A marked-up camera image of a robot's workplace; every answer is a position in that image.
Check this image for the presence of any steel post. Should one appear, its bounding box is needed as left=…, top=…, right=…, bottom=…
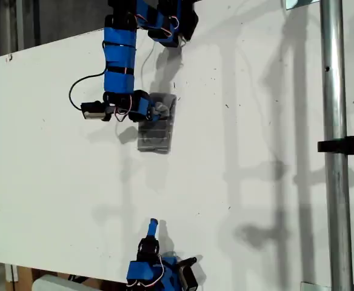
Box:
left=319, top=0, right=354, bottom=291

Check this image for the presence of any wooden table leg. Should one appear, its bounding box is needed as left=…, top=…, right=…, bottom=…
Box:
left=5, top=263, right=35, bottom=291

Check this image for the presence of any grey metal frame bar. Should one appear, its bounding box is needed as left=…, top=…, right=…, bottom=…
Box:
left=14, top=0, right=25, bottom=52

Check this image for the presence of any black camera cable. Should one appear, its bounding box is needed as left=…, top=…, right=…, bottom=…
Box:
left=68, top=72, right=105, bottom=109

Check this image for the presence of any white box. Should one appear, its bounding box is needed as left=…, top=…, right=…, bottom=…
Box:
left=31, top=274, right=105, bottom=291

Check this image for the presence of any black camera box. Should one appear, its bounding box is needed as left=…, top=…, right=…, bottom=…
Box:
left=179, top=266, right=200, bottom=291
left=81, top=101, right=105, bottom=121

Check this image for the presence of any thin white cable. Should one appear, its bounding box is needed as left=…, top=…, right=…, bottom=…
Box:
left=141, top=44, right=156, bottom=83

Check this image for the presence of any short black camera stalk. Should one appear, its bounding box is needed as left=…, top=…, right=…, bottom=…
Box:
left=101, top=104, right=118, bottom=122
left=176, top=256, right=198, bottom=268

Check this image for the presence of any grey striped towel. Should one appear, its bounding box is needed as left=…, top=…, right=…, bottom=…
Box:
left=136, top=92, right=178, bottom=155

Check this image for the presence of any black clamp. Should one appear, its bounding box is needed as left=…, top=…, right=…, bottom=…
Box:
left=317, top=129, right=354, bottom=161

